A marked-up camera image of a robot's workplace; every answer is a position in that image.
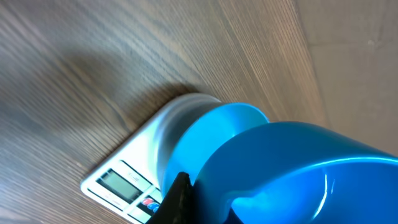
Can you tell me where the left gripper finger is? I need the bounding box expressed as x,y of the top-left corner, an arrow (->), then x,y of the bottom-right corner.
147,172 -> 194,224

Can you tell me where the blue plastic measuring scoop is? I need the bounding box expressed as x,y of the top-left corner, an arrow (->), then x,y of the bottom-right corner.
194,122 -> 397,223

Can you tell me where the white digital kitchen scale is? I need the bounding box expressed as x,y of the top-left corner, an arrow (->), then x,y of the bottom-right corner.
80,92 -> 223,224

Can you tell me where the teal metal bowl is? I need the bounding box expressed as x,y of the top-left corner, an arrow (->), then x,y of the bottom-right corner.
157,103 -> 269,197

